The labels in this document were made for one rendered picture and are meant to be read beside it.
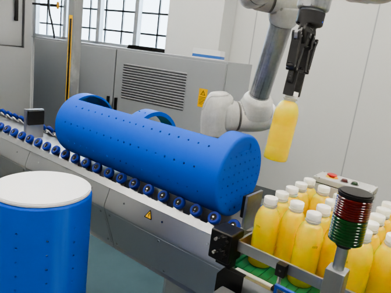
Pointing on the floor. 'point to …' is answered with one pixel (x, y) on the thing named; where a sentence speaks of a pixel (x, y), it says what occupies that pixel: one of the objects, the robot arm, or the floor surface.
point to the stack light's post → (334, 280)
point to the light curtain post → (73, 47)
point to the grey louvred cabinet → (135, 80)
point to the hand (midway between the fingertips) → (294, 84)
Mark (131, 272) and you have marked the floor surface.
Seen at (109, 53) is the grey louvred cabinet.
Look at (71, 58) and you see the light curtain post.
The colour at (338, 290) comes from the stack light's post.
